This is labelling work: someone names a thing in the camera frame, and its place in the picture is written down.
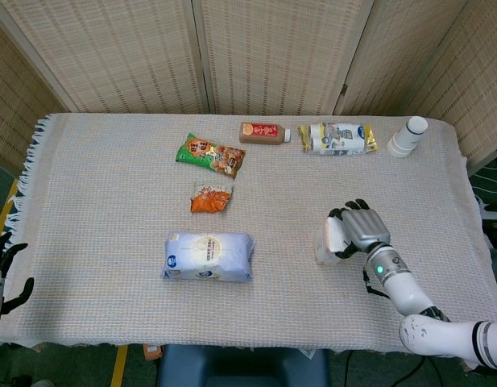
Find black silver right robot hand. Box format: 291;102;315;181
328;198;392;260

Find white face tissue pack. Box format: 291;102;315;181
314;216;346;266

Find blue white wipes pack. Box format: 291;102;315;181
162;231;255;283

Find white yellow snack pack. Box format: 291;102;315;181
298;122;379;156

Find white cylindrical bottle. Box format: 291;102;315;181
387;115;429;159

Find beige woven tablecloth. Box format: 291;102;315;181
0;112;497;356

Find brown drink bottle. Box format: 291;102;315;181
238;122;292;144

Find orange snack bag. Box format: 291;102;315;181
190;180;236;214

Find green snack bag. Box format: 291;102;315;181
175;132;246;180

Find dark blue chair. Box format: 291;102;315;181
156;344;332;387

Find woven folding screen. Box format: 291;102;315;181
0;0;497;174

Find white cable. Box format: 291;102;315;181
471;160;497;197

